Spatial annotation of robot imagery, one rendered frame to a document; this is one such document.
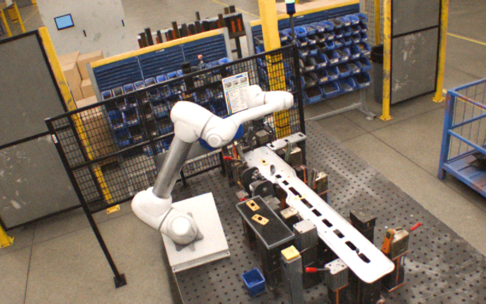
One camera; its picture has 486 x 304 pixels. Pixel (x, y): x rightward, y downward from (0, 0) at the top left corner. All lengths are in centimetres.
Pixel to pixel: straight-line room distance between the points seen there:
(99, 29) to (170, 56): 456
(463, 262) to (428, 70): 355
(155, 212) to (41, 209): 243
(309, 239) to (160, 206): 81
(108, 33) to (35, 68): 491
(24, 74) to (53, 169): 98
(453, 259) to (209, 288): 137
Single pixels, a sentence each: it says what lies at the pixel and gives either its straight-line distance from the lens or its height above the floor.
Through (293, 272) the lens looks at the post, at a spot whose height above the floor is 107.
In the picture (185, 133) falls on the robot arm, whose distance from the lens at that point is 195.
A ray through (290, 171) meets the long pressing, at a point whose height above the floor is 100.
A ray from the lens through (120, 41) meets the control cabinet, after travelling 867.
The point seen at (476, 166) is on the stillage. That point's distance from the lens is 412.
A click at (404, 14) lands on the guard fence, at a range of 504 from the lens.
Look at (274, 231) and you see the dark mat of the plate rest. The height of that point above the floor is 116.
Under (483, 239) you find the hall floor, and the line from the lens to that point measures 366.
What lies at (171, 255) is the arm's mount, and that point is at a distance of 241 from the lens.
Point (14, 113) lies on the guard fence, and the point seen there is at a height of 132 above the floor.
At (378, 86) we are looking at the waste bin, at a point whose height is 26.
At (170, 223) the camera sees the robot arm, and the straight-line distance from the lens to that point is 216.
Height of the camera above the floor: 241
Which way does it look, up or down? 30 degrees down
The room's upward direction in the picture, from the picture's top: 10 degrees counter-clockwise
